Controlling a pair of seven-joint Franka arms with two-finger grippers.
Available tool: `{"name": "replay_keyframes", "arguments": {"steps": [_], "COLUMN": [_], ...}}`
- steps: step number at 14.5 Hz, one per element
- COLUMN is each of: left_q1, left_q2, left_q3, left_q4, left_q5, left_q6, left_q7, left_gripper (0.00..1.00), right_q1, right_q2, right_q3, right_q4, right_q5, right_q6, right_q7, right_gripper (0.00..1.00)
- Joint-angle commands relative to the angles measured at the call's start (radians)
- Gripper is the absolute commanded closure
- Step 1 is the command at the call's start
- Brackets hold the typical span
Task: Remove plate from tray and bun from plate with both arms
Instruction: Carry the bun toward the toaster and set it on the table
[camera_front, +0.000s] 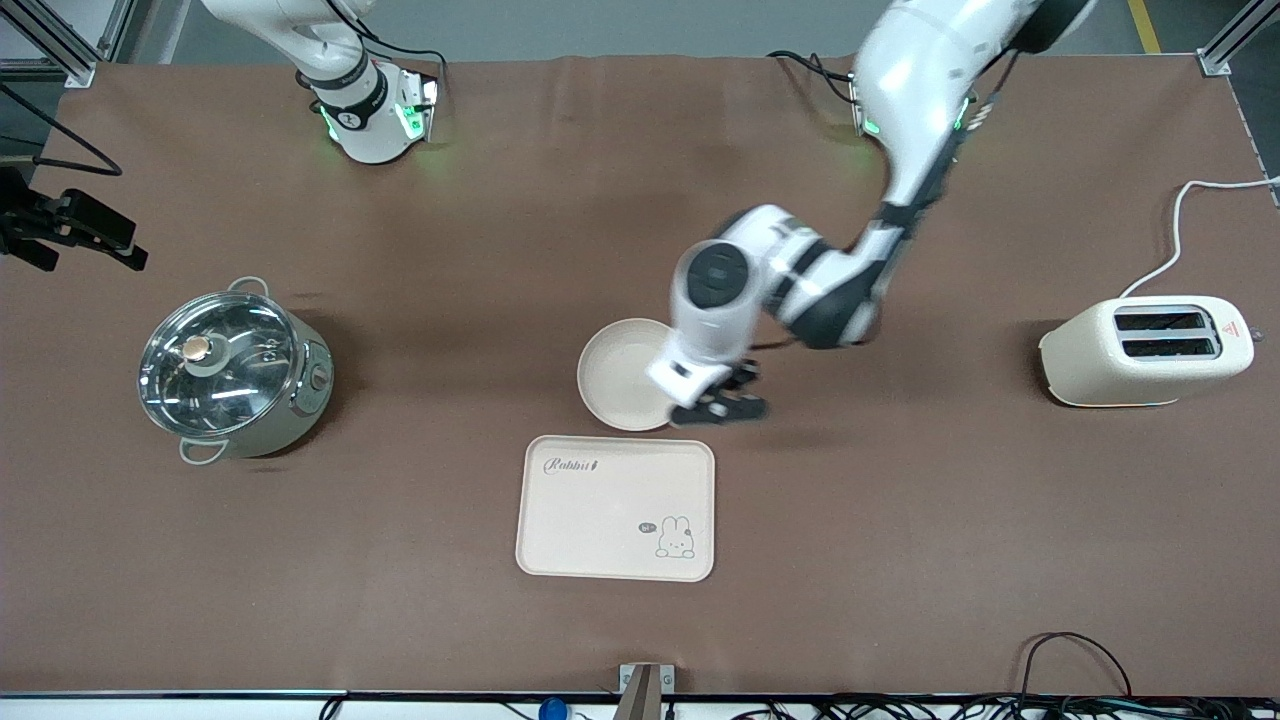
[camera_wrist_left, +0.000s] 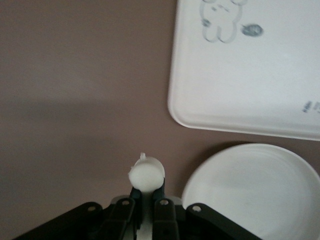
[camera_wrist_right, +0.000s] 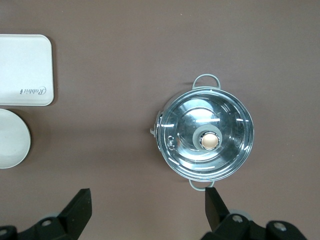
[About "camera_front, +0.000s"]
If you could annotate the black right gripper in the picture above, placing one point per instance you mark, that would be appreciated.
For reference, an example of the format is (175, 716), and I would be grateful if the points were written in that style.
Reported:
(22, 217)

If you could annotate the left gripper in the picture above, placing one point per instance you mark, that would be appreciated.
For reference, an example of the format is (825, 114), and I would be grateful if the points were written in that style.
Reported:
(741, 377)

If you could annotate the round cream plate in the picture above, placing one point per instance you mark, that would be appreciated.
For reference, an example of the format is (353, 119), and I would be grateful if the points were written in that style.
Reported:
(615, 375)

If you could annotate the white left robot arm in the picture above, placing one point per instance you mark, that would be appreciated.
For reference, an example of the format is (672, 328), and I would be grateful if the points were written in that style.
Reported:
(900, 90)

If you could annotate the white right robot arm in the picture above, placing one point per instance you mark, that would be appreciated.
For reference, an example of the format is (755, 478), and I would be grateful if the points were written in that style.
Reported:
(365, 120)

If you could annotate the cream rabbit print tray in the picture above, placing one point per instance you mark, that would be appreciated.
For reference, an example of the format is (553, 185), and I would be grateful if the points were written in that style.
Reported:
(600, 510)

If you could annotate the glass pot lid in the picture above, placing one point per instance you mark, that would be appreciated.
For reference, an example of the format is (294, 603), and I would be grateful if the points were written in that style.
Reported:
(240, 385)

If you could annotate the steel electric cooking pot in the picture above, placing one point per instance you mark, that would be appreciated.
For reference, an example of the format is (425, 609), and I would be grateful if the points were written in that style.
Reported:
(295, 405)

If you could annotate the brown table mat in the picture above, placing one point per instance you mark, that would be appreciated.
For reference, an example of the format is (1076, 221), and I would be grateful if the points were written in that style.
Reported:
(400, 250)

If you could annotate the blue round cap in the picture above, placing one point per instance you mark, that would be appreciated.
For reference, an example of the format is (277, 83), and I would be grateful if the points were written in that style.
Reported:
(552, 710)

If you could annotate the cream two-slot toaster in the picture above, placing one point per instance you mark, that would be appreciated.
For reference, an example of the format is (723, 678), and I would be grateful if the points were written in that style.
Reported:
(1110, 365)

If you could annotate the aluminium frame post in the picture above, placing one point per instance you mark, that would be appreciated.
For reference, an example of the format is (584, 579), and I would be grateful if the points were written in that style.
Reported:
(60, 40)
(1235, 40)

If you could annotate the silver metal bracket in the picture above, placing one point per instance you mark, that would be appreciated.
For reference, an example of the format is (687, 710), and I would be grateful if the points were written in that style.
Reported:
(645, 690)

